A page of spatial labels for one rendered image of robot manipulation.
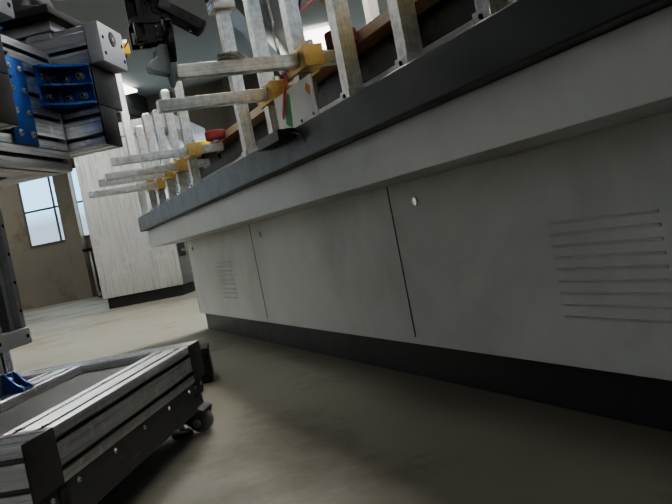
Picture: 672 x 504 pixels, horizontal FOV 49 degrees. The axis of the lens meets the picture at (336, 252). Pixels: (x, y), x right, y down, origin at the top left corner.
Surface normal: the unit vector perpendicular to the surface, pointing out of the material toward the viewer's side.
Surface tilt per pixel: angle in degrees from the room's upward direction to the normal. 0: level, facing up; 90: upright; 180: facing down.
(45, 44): 90
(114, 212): 90
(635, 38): 90
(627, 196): 90
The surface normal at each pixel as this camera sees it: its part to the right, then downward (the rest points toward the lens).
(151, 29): 0.39, -0.04
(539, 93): -0.90, 0.19
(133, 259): -0.08, 0.05
